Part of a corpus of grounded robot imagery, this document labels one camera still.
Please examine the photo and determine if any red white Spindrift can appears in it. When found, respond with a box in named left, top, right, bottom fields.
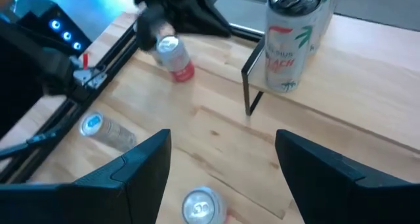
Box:
left=181, top=185, right=230, bottom=224
left=156, top=34, right=196, bottom=83

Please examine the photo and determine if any tall white Celsius can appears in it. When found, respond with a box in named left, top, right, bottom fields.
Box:
left=308, top=0, right=339, bottom=56
left=264, top=0, right=325, bottom=94

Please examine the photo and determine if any blue silver Red Bull can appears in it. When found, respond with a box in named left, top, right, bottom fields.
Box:
left=78, top=111, right=138, bottom=153

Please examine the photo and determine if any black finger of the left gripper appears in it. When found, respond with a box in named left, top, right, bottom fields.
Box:
left=173, top=0, right=232, bottom=39
left=135, top=3, right=167, bottom=51

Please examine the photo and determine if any wooden shelf with black frame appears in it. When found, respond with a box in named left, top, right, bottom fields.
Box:
left=241, top=12, right=420, bottom=156

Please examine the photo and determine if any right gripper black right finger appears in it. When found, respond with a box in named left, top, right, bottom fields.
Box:
left=274, top=129, right=420, bottom=224

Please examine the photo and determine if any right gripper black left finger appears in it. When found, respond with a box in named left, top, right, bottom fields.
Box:
left=0, top=129, right=173, bottom=224

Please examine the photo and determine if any black aluminium rig frame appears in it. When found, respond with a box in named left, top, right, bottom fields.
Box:
left=0, top=0, right=266, bottom=185

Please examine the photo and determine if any silver metal bracket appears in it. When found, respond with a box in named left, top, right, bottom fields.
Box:
left=72, top=65, right=108, bottom=91

